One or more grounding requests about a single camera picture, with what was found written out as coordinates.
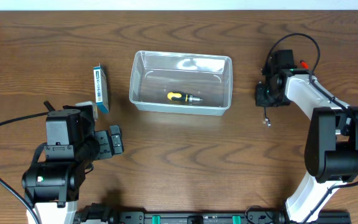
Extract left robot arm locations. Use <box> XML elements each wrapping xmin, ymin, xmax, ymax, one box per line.
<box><xmin>22</xmin><ymin>101</ymin><xmax>124</xmax><ymax>224</ymax></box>

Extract yellow black stubby screwdriver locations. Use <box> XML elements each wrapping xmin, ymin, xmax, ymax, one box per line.
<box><xmin>167</xmin><ymin>91</ymin><xmax>203</xmax><ymax>103</ymax></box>

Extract clear plastic container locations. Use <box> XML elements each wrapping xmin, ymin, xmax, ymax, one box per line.
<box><xmin>129</xmin><ymin>50</ymin><xmax>233</xmax><ymax>116</ymax></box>

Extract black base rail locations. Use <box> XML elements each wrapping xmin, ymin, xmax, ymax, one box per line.
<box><xmin>75</xmin><ymin>202</ymin><xmax>352</xmax><ymax>224</ymax></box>

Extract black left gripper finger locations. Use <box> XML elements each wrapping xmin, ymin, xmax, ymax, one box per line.
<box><xmin>110</xmin><ymin>125</ymin><xmax>124</xmax><ymax>155</ymax></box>
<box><xmin>75</xmin><ymin>101</ymin><xmax>98</xmax><ymax>121</ymax></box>

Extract blue white cardboard box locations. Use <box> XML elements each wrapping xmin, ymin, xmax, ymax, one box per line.
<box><xmin>93</xmin><ymin>64</ymin><xmax>109</xmax><ymax>114</ymax></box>

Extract thin metal wrench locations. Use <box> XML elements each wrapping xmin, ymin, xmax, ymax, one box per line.
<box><xmin>263</xmin><ymin>107</ymin><xmax>272</xmax><ymax>128</ymax></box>

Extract red handled pliers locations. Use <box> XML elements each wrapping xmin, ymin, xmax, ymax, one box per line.
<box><xmin>300</xmin><ymin>60</ymin><xmax>309</xmax><ymax>69</ymax></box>

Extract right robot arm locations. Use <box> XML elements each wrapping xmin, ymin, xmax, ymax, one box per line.
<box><xmin>255</xmin><ymin>50</ymin><xmax>358</xmax><ymax>223</ymax></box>

